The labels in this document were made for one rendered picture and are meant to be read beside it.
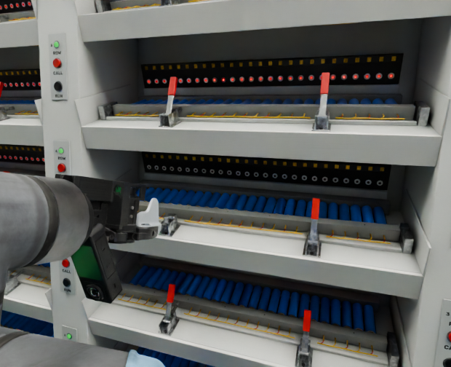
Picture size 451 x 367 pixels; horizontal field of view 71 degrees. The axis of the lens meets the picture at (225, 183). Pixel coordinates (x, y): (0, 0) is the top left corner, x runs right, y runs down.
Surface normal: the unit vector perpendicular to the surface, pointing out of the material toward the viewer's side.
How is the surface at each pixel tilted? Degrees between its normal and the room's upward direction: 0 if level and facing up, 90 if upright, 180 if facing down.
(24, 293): 17
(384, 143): 107
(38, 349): 3
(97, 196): 90
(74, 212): 74
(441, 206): 90
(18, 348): 1
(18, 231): 92
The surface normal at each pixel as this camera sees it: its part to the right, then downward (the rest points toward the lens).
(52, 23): -0.31, 0.13
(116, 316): -0.06, -0.91
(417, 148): -0.31, 0.42
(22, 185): 0.70, -0.69
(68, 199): 0.85, -0.48
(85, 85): 0.95, 0.07
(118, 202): -0.29, -0.09
